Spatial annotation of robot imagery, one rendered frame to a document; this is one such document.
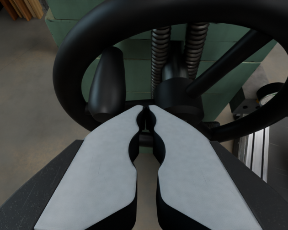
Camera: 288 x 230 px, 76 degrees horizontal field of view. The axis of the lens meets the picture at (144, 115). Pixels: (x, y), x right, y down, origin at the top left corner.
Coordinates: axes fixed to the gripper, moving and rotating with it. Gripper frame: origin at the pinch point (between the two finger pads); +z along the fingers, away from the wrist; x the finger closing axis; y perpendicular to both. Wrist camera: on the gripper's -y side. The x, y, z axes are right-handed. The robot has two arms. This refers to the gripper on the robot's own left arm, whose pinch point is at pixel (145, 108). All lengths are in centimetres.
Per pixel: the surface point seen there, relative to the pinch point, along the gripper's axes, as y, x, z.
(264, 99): 12.7, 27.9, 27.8
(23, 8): 0, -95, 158
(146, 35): -2.2, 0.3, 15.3
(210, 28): -3.2, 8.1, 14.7
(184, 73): 2.0, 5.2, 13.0
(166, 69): 1.8, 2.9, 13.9
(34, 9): 1, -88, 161
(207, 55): 3.6, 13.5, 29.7
